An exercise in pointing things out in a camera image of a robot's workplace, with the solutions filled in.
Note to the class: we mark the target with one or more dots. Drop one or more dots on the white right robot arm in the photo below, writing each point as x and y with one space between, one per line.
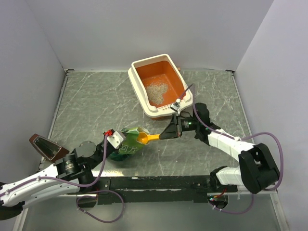
257 170

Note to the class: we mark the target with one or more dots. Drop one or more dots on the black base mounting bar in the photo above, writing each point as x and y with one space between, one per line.
153 189

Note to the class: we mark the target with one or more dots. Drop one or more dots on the green cat litter bag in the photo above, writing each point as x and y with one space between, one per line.
130 146

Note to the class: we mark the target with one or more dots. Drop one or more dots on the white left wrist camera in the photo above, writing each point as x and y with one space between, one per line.
115 138

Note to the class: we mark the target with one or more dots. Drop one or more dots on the orange and cream litter box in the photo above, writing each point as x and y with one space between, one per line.
159 69

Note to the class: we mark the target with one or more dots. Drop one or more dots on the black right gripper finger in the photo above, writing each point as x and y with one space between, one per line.
169 133
173 126

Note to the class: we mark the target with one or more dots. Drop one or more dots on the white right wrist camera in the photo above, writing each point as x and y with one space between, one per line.
177 106

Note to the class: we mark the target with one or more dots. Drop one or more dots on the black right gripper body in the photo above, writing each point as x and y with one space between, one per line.
189 124

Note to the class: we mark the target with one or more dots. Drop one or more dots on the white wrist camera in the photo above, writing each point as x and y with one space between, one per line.
177 106
115 138

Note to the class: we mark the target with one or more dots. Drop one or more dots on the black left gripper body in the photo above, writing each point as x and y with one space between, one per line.
100 147

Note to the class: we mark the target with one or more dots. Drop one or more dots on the brown black side object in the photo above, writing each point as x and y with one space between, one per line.
50 150

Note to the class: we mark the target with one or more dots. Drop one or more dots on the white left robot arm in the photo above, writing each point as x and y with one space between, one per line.
70 174

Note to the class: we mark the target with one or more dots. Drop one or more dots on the yellow plastic litter scoop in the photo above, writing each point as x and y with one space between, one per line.
145 138

